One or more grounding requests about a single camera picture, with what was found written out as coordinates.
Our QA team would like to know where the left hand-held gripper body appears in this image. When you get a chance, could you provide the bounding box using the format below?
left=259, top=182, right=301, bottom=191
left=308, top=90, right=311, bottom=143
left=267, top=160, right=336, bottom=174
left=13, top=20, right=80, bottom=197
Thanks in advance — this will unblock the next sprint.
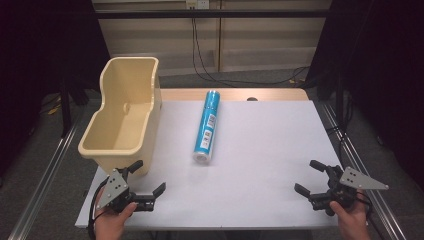
left=96, top=167, right=157, bottom=215

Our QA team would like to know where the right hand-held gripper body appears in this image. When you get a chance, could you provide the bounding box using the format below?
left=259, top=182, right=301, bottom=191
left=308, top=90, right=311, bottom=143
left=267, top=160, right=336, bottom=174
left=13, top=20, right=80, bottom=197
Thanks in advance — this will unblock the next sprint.
left=308, top=164, right=390, bottom=217

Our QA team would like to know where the beige plastic bin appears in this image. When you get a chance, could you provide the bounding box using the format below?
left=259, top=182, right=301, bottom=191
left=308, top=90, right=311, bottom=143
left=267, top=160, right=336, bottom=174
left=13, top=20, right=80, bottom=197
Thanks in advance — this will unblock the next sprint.
left=77, top=56, right=164, bottom=178

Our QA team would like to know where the blue cylindrical roll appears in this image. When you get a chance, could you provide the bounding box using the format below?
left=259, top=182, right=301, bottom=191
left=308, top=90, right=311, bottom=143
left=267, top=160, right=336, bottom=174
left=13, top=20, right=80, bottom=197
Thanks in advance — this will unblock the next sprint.
left=191, top=89, right=222, bottom=166

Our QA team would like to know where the person's left hand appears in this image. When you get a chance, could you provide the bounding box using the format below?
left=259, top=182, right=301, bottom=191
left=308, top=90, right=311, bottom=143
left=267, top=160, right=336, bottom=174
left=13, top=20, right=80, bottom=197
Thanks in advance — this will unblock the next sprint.
left=94, top=187, right=138, bottom=240

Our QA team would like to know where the person's right hand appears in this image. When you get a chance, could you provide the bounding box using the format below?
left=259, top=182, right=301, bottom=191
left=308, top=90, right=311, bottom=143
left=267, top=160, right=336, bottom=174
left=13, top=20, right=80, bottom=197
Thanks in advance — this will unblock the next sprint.
left=328, top=189, right=372, bottom=240

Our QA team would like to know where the white table mat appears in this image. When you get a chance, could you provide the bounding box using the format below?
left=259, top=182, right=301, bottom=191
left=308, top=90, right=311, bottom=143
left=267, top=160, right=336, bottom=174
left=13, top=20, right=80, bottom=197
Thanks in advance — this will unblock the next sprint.
left=74, top=99, right=350, bottom=231

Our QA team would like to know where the black metal stand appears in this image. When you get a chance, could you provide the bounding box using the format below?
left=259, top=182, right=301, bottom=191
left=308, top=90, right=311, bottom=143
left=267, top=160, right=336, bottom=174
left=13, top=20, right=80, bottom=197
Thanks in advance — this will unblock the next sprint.
left=59, top=77, right=73, bottom=138

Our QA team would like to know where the black curtain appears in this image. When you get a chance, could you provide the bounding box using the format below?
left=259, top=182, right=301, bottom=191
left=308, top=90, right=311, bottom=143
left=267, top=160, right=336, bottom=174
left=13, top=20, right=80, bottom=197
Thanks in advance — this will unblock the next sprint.
left=304, top=0, right=424, bottom=192
left=0, top=0, right=111, bottom=178

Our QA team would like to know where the black horizontal bar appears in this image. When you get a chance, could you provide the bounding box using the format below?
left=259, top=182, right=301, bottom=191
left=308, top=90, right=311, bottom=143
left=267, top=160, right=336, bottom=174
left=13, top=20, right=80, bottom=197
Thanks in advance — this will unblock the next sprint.
left=94, top=8, right=332, bottom=20

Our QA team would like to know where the aluminium floor rail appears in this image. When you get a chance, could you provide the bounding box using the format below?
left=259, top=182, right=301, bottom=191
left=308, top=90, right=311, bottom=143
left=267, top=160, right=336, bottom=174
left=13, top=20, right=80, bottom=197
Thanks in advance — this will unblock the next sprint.
left=319, top=101, right=407, bottom=240
left=7, top=108, right=85, bottom=240

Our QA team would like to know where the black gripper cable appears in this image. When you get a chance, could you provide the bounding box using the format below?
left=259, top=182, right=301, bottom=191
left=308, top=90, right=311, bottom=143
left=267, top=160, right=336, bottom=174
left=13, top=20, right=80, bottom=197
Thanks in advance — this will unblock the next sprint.
left=86, top=175, right=112, bottom=240

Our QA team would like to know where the black floor cable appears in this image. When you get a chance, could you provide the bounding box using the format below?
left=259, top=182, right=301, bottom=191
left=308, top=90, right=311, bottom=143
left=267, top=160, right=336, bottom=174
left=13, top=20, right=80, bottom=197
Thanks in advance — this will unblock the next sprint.
left=191, top=17, right=311, bottom=87

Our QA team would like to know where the white wall socket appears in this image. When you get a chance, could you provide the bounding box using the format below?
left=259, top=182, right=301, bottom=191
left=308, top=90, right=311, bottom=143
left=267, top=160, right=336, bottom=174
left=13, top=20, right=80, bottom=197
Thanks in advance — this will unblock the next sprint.
left=185, top=0, right=211, bottom=10

